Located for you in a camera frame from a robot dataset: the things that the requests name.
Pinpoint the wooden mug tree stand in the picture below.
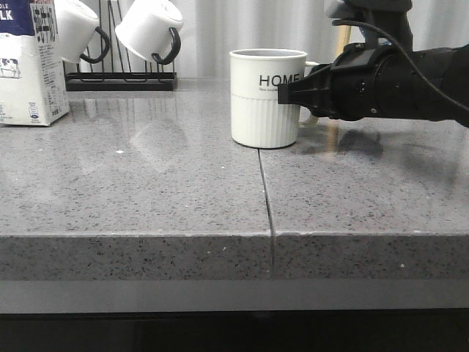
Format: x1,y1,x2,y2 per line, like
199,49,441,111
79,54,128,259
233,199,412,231
335,25,351,57

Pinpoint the white HOME ceramic mug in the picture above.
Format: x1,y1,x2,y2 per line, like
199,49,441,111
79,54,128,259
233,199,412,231
229,48,318,149

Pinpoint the black wire mug rack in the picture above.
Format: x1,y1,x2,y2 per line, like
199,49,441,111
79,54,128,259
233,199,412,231
63,1,177,92

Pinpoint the white blue milk carton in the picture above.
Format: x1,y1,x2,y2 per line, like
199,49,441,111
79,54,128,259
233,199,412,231
1,0,70,126

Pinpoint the left white enamel mug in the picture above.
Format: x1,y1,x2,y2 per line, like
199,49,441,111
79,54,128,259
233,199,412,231
54,0,110,64

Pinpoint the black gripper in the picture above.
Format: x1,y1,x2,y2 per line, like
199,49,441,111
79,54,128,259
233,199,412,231
278,43,421,121

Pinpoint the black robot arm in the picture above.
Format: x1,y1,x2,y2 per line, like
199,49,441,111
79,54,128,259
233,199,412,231
278,1,468,127

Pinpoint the white enamel mug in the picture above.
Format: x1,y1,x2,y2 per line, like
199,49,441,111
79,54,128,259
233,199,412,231
115,0,183,65
54,0,110,64

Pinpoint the right white enamel mug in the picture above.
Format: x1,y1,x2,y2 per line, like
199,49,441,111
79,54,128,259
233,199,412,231
115,0,183,65

